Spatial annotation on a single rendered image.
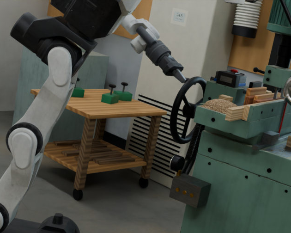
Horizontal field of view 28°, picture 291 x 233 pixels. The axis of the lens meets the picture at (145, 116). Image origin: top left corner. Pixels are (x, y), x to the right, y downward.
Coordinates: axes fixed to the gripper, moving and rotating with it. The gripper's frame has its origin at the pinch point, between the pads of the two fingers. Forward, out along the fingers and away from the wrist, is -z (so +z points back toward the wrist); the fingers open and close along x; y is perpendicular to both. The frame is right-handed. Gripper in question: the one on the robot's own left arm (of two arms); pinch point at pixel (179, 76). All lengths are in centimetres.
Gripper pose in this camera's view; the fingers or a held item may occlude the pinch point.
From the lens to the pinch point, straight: 241.8
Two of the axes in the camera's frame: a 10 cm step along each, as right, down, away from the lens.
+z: -6.1, -7.2, 3.3
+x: -4.9, 0.2, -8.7
